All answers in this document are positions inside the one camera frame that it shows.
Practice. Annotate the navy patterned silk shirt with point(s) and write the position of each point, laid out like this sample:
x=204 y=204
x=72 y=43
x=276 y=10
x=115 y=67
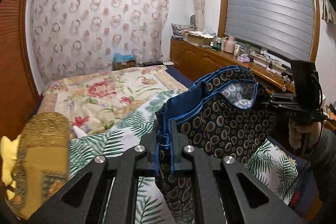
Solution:
x=224 y=113

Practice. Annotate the palm leaf print towel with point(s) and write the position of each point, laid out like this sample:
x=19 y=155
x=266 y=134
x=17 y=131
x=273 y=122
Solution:
x=272 y=166

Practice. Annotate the wooden sideboard cabinet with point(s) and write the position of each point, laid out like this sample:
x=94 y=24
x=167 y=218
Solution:
x=195 y=62

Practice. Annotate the brown louvered wardrobe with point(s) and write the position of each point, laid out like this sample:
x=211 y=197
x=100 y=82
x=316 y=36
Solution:
x=19 y=94

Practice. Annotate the cardboard box with blue cloth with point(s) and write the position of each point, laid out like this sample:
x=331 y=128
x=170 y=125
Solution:
x=123 y=61

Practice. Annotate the pink thermos jug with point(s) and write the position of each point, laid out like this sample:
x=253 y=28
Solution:
x=229 y=46

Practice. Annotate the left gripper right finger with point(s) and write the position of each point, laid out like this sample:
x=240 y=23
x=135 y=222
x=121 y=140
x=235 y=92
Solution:
x=224 y=191

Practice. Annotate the person's right hand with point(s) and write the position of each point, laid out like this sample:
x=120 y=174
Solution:
x=307 y=135

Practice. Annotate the cardboard box on cabinet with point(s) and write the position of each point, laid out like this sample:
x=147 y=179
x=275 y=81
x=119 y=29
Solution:
x=199 y=38

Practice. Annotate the gold brocade pillow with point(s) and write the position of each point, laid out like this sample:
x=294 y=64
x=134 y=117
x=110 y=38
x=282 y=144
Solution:
x=42 y=166

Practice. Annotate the floral bed quilt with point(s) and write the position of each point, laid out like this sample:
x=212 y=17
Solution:
x=94 y=103

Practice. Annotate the patterned sheer curtain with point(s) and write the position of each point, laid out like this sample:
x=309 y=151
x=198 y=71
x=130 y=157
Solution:
x=81 y=37

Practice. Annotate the grey window blind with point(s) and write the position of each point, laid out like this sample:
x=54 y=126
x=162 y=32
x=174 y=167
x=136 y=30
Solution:
x=281 y=26

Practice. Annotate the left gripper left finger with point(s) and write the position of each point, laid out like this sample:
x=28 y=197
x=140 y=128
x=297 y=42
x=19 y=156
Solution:
x=105 y=190

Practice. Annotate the yellow plush toy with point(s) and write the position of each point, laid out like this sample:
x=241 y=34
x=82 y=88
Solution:
x=9 y=156

